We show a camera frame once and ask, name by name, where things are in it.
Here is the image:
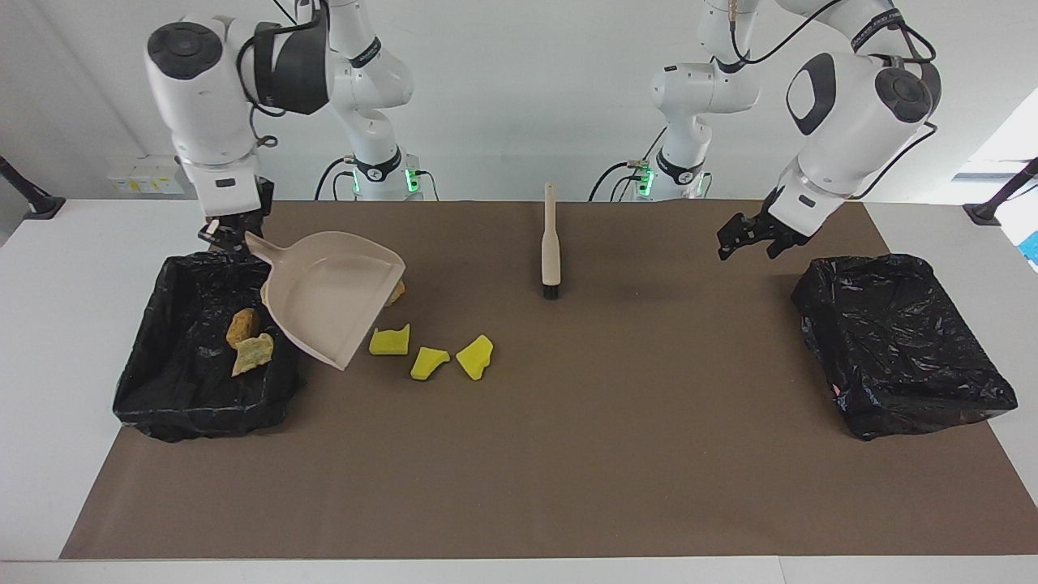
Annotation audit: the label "beige plastic dustpan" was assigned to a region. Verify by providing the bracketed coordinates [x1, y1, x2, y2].
[245, 231, 406, 371]

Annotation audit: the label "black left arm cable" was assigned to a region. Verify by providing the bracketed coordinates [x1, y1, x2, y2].
[726, 0, 939, 200]

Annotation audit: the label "brown table mat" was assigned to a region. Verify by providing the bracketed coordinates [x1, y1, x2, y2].
[59, 200, 1038, 560]

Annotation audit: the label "beige hand brush black bristles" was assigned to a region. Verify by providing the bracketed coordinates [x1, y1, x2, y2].
[541, 182, 562, 300]

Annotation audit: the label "black base power cable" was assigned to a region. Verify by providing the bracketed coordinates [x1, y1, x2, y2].
[585, 158, 650, 201]
[314, 157, 358, 201]

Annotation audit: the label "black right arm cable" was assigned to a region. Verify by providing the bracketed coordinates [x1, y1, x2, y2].
[237, 23, 281, 152]

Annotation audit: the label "bin with black bag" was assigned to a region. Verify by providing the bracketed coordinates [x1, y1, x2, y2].
[791, 254, 1019, 441]
[114, 247, 311, 443]

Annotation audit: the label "pale cream bread piece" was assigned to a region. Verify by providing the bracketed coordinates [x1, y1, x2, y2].
[232, 333, 275, 377]

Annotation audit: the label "yellow sponge piece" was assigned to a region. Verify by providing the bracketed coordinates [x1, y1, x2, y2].
[456, 334, 494, 381]
[410, 347, 451, 381]
[369, 324, 411, 357]

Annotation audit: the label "white wall outlet box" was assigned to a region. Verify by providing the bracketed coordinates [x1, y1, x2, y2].
[107, 156, 186, 195]

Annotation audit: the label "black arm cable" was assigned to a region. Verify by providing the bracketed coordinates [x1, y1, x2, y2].
[726, 0, 939, 200]
[237, 23, 281, 152]

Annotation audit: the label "brown oval bread roll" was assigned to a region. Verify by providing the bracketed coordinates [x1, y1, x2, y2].
[226, 307, 262, 350]

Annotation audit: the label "black stand foot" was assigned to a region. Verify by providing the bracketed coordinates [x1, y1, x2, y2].
[0, 156, 66, 221]
[963, 158, 1038, 226]

